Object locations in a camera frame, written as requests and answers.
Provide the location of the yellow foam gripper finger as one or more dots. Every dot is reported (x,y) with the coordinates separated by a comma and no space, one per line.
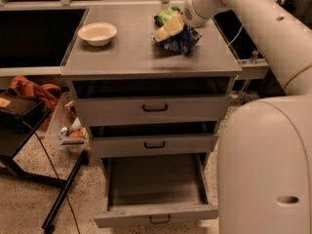
(170,28)

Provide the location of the blue chip bag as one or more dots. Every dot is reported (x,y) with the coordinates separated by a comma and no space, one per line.
(182,43)

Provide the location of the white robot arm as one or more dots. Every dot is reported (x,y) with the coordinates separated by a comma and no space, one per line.
(264,162)

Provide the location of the green chip bag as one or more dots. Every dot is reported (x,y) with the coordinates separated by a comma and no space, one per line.
(163,16)

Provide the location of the grey drawer cabinet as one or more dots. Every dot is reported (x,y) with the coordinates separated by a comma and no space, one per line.
(133,66)

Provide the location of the top grey drawer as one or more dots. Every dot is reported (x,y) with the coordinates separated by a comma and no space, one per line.
(150,110)

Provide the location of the grey drawer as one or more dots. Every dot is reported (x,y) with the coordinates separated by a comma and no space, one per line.
(150,110)
(131,146)
(155,190)

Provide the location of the middle grey drawer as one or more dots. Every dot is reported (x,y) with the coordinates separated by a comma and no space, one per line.
(131,146)

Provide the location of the bottom grey drawer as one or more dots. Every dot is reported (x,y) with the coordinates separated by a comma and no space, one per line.
(155,190)

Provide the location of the white bowl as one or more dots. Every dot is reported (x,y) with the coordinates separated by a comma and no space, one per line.
(97,34)

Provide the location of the metal pole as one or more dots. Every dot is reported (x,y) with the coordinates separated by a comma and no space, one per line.
(249,73)

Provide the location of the orange jacket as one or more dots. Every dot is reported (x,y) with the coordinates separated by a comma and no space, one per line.
(22,87)

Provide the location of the clear plastic bin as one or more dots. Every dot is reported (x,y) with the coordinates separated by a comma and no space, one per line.
(63,123)

